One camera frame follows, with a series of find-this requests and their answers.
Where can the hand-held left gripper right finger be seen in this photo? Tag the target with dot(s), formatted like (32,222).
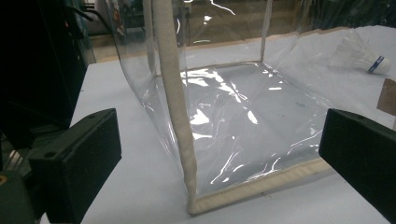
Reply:
(358,149)

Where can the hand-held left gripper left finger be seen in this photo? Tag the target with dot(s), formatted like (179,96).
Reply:
(77,155)

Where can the white feather shuttlecock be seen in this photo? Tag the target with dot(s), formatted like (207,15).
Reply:
(362,53)

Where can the clear plastic bag beige trim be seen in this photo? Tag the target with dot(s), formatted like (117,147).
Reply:
(243,118)

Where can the brown cardboard piece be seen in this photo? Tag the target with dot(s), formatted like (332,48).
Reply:
(387,97)

